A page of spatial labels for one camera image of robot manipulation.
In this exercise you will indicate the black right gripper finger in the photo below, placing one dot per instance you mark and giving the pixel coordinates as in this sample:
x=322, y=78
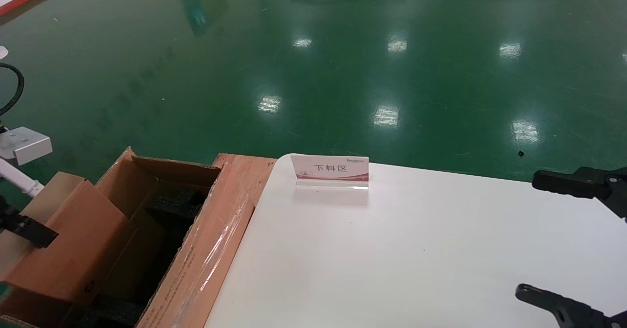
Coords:
x=568, y=312
x=563, y=183

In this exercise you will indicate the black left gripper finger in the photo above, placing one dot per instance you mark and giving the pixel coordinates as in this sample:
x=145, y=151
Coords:
x=29, y=230

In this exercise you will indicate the small cardboard box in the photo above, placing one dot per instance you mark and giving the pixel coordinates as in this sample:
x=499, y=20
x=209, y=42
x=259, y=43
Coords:
x=83, y=240

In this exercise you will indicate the large cardboard box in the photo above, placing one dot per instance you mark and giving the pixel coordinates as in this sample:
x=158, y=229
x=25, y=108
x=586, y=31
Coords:
x=220, y=230

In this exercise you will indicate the white pipe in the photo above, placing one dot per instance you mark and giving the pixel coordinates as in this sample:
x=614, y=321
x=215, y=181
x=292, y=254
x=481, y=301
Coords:
x=19, y=178

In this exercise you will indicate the black foam insert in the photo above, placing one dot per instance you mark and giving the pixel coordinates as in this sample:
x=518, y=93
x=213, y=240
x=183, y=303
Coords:
x=176, y=203

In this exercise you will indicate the small white floor object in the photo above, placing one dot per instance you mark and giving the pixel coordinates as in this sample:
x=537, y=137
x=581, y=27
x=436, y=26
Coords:
x=2, y=52

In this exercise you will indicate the acrylic sign with red stripe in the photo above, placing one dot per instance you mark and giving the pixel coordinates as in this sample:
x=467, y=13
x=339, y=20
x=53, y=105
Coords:
x=333, y=169

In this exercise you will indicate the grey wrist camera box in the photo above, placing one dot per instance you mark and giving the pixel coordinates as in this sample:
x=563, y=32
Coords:
x=24, y=144

